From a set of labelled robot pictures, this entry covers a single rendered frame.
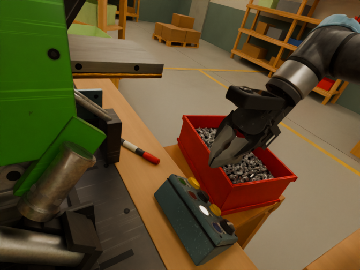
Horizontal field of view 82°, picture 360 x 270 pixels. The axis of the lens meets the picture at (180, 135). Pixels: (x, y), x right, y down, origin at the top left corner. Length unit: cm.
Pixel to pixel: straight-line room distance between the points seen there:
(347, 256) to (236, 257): 30
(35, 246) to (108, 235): 14
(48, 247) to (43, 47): 20
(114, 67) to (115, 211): 25
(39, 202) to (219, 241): 24
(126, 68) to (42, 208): 24
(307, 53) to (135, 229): 43
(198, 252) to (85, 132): 25
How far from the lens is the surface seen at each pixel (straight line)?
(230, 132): 43
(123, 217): 41
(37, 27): 24
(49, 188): 24
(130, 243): 39
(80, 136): 25
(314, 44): 47
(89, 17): 295
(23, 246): 28
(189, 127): 65
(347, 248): 67
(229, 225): 40
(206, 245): 37
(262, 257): 162
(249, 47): 655
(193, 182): 43
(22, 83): 24
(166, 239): 40
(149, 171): 49
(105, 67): 37
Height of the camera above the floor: 124
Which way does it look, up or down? 33 degrees down
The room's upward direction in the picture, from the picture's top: 15 degrees clockwise
